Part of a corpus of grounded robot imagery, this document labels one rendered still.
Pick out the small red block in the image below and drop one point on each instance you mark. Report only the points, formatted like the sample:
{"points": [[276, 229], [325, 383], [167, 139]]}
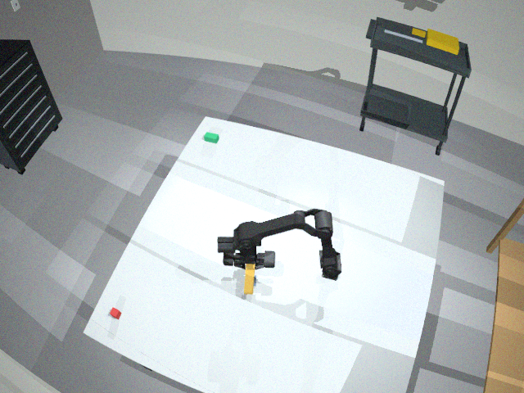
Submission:
{"points": [[115, 313]]}

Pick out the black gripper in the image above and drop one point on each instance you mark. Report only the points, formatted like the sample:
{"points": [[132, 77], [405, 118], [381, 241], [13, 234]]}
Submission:
{"points": [[261, 260]]}

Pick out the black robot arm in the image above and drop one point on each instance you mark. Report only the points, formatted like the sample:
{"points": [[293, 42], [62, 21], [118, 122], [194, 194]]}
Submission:
{"points": [[248, 235]]}

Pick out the yellow bar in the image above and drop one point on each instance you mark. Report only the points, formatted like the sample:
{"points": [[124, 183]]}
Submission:
{"points": [[249, 281]]}

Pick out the green rectangular block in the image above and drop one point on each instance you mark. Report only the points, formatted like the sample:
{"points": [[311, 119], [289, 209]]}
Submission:
{"points": [[211, 137]]}

